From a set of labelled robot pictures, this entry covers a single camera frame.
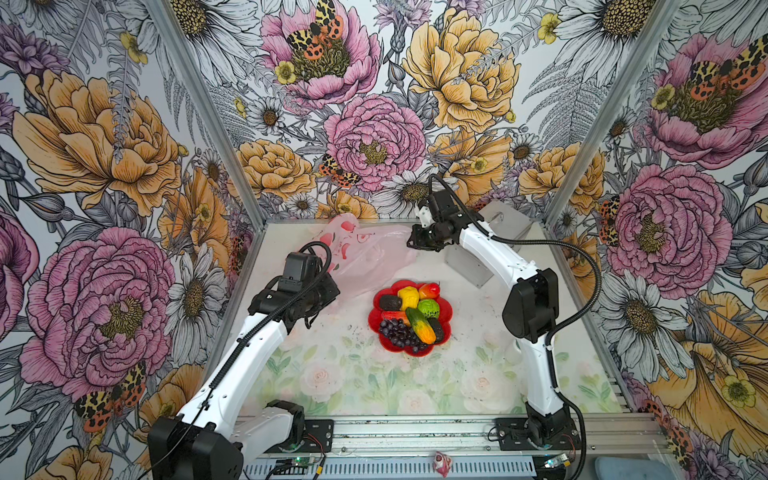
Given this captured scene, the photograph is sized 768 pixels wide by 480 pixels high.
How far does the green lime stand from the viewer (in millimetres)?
911

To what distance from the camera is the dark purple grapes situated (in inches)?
34.1

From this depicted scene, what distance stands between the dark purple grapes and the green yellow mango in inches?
0.6

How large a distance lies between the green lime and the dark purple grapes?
7 cm

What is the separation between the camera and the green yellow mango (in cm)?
84
